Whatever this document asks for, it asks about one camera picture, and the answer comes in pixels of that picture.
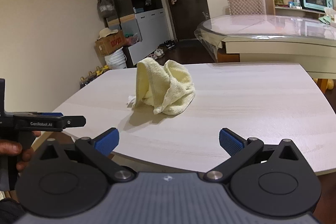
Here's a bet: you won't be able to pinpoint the dark cloth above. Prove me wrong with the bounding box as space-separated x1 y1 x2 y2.
0 198 25 224

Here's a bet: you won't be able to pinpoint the pale green cloth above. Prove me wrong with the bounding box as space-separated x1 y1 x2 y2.
318 7 336 24

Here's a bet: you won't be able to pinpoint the straw hat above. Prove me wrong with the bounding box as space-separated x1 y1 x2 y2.
98 28 119 41

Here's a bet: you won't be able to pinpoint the grey hanging bag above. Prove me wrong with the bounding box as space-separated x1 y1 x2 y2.
97 0 117 20

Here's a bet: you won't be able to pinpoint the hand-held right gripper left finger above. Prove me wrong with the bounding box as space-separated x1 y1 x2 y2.
39 127 136 184

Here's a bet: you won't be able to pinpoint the person's left hand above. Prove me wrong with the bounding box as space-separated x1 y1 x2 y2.
0 131 42 172

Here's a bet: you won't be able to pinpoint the pale yellow towel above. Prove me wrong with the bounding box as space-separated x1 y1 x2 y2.
127 57 196 116

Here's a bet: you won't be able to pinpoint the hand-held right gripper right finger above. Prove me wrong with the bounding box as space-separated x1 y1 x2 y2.
202 127 300 184

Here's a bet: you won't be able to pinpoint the stack of white buckets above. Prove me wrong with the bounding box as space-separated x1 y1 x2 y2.
104 48 127 70

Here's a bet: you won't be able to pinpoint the row of yellow-capped bottles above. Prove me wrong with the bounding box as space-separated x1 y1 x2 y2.
79 64 111 88

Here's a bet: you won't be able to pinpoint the colourful plastic bags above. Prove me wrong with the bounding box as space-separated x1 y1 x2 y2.
123 32 142 47

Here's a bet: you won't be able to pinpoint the yellow round object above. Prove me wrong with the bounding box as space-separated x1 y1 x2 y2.
314 78 335 91

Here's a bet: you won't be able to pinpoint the grey and dark hall cabinet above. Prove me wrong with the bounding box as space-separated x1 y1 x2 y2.
91 0 175 67

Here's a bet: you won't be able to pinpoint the clear plastic table cover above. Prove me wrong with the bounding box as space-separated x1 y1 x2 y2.
194 14 336 63

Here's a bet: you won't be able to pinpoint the row of shoes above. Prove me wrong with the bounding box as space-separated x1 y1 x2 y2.
150 40 176 60

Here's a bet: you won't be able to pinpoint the wooden sideboard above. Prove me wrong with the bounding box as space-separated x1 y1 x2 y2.
265 0 336 16

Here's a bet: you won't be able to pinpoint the cardboard box with red print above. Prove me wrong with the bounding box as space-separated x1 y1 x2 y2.
95 31 126 56

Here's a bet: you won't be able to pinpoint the quilted chair back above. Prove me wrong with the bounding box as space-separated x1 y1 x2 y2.
226 0 265 15

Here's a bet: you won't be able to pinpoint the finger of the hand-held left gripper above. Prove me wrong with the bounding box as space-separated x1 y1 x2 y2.
26 112 64 117
13 114 87 133

